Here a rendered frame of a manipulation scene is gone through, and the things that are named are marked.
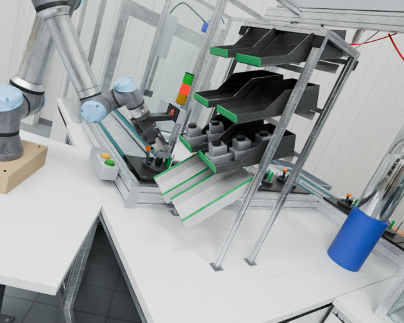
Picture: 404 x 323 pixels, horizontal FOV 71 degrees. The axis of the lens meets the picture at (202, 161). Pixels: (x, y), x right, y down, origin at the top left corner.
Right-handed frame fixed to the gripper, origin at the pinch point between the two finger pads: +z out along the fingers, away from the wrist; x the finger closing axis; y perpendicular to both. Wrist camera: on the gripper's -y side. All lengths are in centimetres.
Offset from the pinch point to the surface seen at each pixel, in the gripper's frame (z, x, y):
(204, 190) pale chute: -0.4, 37.2, 1.4
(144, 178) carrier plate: -0.3, 11.3, 15.9
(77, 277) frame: 33, 2, 67
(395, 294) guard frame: 48, 88, -32
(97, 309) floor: 73, -8, 80
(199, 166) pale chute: -0.7, 25.6, -3.4
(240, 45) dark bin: -32, 22, -37
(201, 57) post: -19.4, -17.5, -39.4
